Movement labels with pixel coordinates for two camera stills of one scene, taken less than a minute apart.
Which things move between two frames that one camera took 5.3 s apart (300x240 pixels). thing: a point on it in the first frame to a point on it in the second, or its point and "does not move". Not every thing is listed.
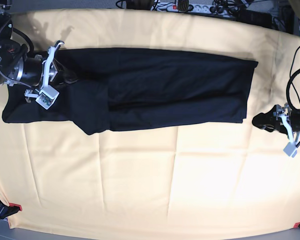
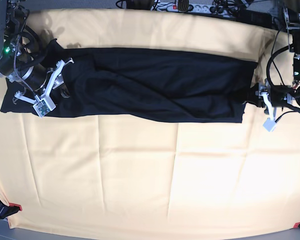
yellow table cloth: x=226 y=178 does not move
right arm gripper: x=299 y=120 to x=263 y=98
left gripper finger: x=51 y=52 to x=59 y=65
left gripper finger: x=28 y=93 to x=18 y=95
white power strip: x=188 y=7 does not move
